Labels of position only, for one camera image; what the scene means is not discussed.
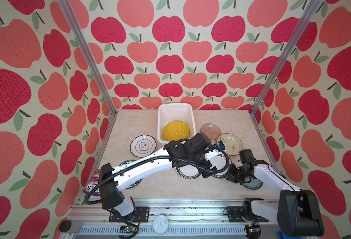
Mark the white plastic bin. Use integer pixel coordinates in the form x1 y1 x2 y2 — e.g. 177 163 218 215
157 103 196 144

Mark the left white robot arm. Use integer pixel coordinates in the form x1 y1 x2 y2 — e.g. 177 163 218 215
98 133 230 216

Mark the aluminium frame post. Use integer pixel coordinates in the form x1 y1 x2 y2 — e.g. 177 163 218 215
58 0 117 117
249 0 324 118

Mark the blue patterned plate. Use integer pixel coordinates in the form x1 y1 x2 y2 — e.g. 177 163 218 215
243 176 263 190

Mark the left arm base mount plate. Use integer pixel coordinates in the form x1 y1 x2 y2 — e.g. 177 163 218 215
109 207 150 223

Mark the left aluminium frame post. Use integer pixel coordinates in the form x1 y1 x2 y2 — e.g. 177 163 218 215
58 0 117 117

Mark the yellow dotted scalloped plate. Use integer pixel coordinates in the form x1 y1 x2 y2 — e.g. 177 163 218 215
162 120 190 141

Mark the pink ribbed glass plate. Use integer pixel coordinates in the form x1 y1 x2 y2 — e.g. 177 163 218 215
200 123 222 140

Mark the white plate green red rim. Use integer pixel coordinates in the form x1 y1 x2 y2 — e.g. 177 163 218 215
175 165 201 180

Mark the white plate green lettered rim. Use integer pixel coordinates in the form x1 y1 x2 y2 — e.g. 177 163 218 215
209 154 228 179

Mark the white round cap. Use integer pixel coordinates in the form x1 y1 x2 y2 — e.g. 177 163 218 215
153 215 169 235

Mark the right aluminium frame post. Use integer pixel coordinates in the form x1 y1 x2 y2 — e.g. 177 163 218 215
249 0 324 118

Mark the black round knob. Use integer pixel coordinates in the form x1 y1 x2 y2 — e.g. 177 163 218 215
59 220 72 233

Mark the black corrugated cable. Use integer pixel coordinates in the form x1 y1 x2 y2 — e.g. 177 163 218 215
83 143 231 239

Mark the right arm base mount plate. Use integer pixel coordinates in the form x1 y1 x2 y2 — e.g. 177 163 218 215
222 207 269 223

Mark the white plate black flower outline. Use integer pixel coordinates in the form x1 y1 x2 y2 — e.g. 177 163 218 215
130 135 156 158

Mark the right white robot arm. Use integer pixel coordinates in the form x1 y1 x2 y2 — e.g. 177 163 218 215
227 149 325 238

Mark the aluminium front rail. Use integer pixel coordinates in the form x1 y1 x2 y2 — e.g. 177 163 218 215
58 199 281 239

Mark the white plate green text rim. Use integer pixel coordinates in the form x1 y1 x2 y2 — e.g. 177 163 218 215
118 159 143 190

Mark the cream plate with plant drawing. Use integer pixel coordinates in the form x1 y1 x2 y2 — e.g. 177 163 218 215
217 133 244 156

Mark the purple snack bag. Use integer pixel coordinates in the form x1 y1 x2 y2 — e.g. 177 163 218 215
83 169 100 194

